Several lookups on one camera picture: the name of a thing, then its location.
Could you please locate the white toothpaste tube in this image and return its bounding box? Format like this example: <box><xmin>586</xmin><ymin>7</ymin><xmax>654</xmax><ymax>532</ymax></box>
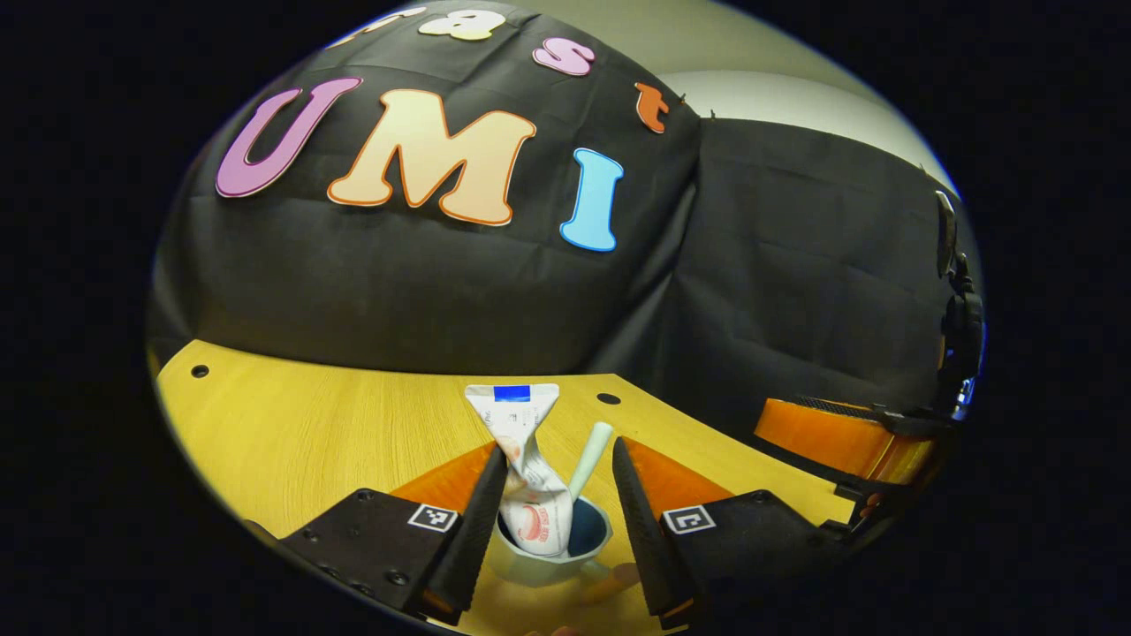
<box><xmin>465</xmin><ymin>383</ymin><xmax>575</xmax><ymax>557</ymax></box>

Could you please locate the pale green toothbrush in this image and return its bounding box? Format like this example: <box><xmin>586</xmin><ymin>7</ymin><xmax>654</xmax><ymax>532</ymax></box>
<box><xmin>565</xmin><ymin>421</ymin><xmax>614</xmax><ymax>504</ymax></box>

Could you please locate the pale blue cup wooden handle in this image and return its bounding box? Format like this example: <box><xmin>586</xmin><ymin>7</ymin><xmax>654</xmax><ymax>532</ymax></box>
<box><xmin>490</xmin><ymin>495</ymin><xmax>641</xmax><ymax>606</ymax></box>

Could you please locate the wooden desktop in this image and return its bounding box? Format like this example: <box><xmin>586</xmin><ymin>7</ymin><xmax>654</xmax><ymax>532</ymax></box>
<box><xmin>155</xmin><ymin>340</ymin><xmax>858</xmax><ymax>636</ymax></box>

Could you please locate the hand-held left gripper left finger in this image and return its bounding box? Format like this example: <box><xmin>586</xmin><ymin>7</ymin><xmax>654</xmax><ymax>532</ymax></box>
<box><xmin>278</xmin><ymin>442</ymin><xmax>511</xmax><ymax>626</ymax></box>

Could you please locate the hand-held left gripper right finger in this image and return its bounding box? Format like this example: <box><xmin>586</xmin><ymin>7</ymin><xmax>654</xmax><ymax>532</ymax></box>
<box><xmin>611</xmin><ymin>435</ymin><xmax>854</xmax><ymax>630</ymax></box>

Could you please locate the black backdrop cloth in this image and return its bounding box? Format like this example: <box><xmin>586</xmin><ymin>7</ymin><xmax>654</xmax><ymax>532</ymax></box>
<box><xmin>146</xmin><ymin>0</ymin><xmax>973</xmax><ymax>443</ymax></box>

